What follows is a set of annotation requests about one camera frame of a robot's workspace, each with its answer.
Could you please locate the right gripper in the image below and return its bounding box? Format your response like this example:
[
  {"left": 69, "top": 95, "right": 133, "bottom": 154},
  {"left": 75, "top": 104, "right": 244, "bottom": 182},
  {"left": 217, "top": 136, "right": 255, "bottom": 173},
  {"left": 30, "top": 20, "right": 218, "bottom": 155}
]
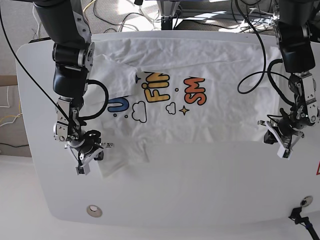
[{"left": 64, "top": 130, "right": 114, "bottom": 167}]

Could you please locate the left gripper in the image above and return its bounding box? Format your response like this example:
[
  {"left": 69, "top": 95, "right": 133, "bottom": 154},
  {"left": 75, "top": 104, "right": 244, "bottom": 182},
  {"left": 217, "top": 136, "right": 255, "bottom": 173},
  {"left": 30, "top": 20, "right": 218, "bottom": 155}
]
[{"left": 257, "top": 117, "right": 304, "bottom": 153}]

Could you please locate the white printed T-shirt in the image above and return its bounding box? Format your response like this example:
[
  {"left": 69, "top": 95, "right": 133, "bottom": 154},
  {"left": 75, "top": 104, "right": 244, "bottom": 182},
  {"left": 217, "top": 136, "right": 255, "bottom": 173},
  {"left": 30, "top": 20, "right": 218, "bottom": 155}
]
[{"left": 87, "top": 38, "right": 281, "bottom": 178}]

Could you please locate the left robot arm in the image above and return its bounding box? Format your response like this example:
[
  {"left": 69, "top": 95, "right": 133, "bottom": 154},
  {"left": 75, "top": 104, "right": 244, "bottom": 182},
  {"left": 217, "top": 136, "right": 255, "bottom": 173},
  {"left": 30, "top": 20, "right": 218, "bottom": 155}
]
[{"left": 258, "top": 0, "right": 320, "bottom": 159}]

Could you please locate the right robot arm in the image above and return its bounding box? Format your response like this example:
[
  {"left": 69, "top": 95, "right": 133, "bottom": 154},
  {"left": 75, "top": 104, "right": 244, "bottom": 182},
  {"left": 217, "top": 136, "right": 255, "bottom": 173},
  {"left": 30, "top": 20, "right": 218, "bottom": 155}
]
[{"left": 33, "top": 0, "right": 109, "bottom": 175}]

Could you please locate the metal table grommet left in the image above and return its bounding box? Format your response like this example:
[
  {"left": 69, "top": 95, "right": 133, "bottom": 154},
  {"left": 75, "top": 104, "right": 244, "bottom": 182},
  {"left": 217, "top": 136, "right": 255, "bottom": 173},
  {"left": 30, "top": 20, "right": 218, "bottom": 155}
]
[{"left": 86, "top": 205, "right": 103, "bottom": 218}]

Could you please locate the metal table grommet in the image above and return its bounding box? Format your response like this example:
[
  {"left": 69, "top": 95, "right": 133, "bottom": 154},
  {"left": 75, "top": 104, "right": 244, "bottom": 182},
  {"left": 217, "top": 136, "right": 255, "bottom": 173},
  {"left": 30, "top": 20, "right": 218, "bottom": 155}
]
[
  {"left": 300, "top": 195, "right": 313, "bottom": 208},
  {"left": 86, "top": 205, "right": 103, "bottom": 218}
]

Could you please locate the red warning sticker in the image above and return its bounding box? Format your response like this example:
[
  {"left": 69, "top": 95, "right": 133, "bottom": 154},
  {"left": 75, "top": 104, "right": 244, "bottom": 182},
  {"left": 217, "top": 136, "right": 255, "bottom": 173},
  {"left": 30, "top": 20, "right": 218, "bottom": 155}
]
[{"left": 316, "top": 162, "right": 320, "bottom": 176}]

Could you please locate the metal table grommet right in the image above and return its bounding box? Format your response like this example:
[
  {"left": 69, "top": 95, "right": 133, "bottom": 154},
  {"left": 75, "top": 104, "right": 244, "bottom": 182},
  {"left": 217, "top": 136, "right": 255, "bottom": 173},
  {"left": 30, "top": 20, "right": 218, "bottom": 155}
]
[{"left": 300, "top": 195, "right": 313, "bottom": 208}]

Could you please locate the black flat bar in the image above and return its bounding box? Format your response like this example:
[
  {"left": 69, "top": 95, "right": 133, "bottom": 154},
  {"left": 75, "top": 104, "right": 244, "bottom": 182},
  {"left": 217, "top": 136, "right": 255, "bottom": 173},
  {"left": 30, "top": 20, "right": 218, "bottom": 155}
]
[{"left": 29, "top": 37, "right": 51, "bottom": 44}]

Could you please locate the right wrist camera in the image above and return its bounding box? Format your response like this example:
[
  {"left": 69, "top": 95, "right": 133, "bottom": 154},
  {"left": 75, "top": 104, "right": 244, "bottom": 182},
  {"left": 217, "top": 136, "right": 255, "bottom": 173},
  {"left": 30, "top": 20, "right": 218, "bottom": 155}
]
[{"left": 75, "top": 164, "right": 91, "bottom": 175}]

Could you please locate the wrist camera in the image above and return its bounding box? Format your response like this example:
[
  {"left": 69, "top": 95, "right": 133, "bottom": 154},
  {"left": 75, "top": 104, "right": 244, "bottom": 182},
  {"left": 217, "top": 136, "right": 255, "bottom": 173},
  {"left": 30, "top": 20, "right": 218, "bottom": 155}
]
[
  {"left": 75, "top": 164, "right": 91, "bottom": 175},
  {"left": 277, "top": 146, "right": 292, "bottom": 159}
]

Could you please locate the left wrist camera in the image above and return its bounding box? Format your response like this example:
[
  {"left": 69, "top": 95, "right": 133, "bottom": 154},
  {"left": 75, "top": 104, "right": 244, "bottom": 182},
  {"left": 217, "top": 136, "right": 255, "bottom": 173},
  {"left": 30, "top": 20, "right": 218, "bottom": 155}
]
[{"left": 277, "top": 146, "right": 292, "bottom": 159}]

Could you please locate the black camera clamp mount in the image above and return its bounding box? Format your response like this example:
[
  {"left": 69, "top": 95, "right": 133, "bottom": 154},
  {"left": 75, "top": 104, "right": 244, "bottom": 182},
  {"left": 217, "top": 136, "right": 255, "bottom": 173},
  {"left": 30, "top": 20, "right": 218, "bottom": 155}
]
[{"left": 288, "top": 207, "right": 320, "bottom": 240}]

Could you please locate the yellow cable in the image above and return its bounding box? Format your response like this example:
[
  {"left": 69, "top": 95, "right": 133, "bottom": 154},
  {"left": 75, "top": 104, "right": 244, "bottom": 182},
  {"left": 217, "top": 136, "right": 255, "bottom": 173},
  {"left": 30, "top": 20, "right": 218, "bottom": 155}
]
[{"left": 82, "top": 0, "right": 97, "bottom": 13}]

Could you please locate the aluminium frame post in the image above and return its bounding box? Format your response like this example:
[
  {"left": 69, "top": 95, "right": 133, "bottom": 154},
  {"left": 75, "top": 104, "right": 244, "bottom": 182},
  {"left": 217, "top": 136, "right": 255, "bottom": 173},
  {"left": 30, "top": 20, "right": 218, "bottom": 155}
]
[{"left": 156, "top": 0, "right": 181, "bottom": 31}]

